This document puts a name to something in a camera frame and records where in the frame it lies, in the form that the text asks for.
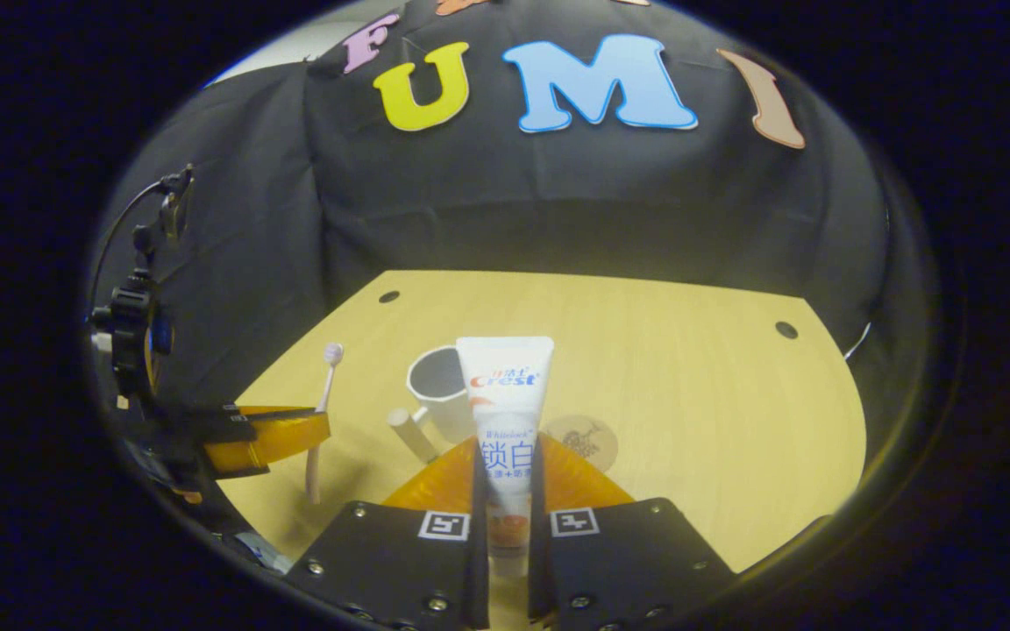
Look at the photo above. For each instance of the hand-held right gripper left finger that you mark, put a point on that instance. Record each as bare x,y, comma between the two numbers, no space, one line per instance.
477,570

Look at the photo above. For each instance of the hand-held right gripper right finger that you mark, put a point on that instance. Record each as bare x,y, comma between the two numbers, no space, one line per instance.
538,570

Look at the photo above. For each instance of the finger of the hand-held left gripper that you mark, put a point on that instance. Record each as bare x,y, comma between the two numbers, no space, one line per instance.
277,438

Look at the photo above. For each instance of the pink toothbrush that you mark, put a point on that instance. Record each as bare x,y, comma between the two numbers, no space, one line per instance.
315,473

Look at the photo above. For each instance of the round wooden coaster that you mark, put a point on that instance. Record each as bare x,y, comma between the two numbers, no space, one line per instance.
588,438

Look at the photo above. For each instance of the white toothpaste tube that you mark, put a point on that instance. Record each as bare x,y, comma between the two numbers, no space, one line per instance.
505,412

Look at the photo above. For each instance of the black backdrop cloth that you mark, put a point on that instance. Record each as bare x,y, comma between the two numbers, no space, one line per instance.
558,202

